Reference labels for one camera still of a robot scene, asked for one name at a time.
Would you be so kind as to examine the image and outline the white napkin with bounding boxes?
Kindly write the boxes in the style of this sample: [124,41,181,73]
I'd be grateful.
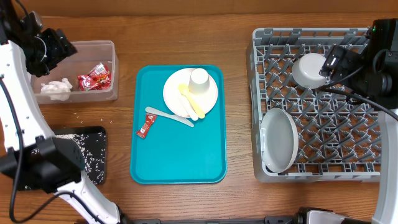
[40,78,73,101]

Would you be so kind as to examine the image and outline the red snack wrapper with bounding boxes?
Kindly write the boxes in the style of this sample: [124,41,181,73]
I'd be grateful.
[78,63,112,91]

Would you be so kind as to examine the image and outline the grey small bowl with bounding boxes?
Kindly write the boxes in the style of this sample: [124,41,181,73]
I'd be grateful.
[292,53,326,89]

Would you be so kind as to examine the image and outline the grey round plate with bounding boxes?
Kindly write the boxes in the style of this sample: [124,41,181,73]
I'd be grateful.
[261,108,299,173]

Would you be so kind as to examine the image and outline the red ketchup packet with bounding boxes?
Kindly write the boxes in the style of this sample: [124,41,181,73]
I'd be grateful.
[136,113,157,139]

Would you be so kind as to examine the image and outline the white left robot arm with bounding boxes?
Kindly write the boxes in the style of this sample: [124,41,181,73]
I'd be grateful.
[1,8,127,223]

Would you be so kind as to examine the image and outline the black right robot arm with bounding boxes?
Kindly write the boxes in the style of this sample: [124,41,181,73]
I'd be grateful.
[320,19,397,223]

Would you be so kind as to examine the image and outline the grey dishwasher rack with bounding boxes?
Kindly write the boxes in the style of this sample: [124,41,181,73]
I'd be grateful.
[246,28,381,182]

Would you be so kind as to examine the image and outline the clear plastic bin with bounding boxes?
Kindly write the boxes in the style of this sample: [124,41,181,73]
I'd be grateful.
[29,40,119,105]

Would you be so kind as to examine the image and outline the black rice tray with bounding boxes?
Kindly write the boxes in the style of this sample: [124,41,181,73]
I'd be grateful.
[23,126,108,190]

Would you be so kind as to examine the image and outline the yellow plastic spoon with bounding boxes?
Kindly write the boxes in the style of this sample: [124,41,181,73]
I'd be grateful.
[178,83,205,119]

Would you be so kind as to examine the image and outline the grey plastic knife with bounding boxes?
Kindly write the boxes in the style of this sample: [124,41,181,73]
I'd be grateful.
[145,106,194,128]

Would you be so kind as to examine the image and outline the white paper cup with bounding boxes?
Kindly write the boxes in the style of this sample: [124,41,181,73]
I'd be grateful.
[188,68,210,94]

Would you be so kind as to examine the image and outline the teal plastic tray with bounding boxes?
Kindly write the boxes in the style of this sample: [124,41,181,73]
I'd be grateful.
[130,65,227,184]

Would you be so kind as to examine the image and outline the white round plate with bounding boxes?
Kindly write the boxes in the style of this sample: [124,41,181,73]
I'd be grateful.
[163,68,218,118]

